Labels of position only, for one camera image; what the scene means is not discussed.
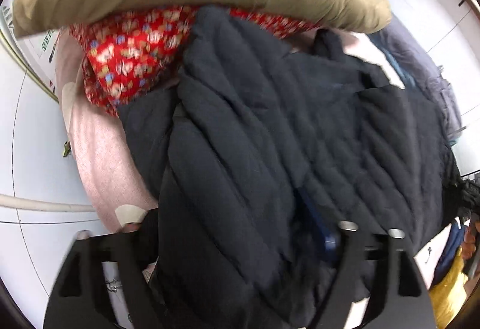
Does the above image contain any yellow folded jacket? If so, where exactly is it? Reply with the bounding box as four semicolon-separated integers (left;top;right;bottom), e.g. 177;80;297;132
429;252;468;329

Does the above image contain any red floral garment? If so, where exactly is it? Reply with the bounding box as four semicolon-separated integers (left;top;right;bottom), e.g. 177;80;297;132
69;4;324;117

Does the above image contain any navy blue folded garment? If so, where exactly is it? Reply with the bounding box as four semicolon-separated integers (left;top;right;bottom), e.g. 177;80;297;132
432;220;465;286

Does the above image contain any black quilted down jacket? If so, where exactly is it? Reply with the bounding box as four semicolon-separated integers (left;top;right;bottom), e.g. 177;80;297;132
119;6;460;328

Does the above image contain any pink dotted bed sheet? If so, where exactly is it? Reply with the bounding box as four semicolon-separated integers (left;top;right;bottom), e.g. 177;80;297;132
53;28;406;234

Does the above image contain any grey blue bedding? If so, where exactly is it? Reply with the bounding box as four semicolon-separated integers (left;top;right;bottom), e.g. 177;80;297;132
368;16;465;145

